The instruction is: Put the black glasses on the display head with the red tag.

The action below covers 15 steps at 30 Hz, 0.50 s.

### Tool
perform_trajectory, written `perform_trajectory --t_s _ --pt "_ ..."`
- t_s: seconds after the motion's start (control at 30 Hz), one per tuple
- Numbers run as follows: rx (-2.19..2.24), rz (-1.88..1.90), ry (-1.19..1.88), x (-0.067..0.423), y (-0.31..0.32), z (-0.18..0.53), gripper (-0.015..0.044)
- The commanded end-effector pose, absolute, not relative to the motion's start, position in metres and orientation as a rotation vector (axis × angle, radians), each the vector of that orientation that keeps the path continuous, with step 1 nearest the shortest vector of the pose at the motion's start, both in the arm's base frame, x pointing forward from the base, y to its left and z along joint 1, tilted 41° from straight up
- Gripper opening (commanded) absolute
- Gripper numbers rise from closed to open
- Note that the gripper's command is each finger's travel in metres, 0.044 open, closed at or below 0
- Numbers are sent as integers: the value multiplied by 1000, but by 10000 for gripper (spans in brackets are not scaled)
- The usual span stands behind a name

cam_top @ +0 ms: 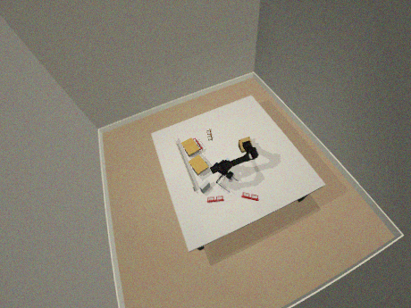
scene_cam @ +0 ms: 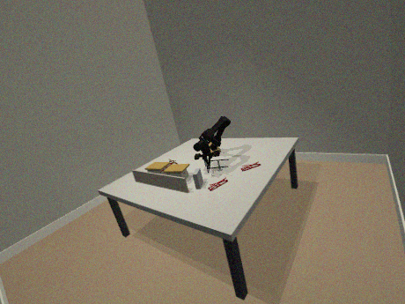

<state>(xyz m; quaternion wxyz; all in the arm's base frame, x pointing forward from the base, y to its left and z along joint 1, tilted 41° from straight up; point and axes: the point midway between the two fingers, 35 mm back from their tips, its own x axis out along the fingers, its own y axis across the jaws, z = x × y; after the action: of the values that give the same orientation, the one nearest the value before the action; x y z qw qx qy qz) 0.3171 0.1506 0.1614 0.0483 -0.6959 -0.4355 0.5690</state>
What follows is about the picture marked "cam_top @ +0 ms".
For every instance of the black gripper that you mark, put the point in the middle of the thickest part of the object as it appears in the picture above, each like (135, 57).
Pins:
(228, 175)

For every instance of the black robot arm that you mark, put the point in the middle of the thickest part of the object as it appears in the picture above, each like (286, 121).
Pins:
(225, 165)

